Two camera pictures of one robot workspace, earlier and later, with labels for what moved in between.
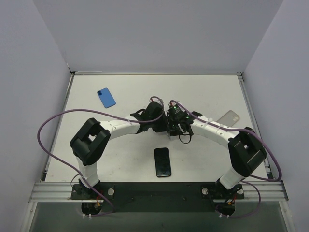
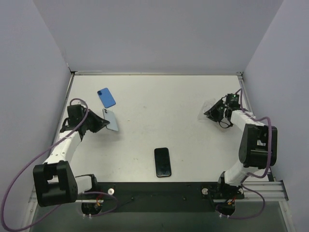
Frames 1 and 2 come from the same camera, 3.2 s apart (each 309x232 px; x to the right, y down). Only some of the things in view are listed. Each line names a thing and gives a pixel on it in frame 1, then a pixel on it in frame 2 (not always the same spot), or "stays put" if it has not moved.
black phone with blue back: x=106 y=98 stays put
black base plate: x=160 y=197 stays put
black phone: x=162 y=162 stays put
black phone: x=171 y=134 → x=108 y=115
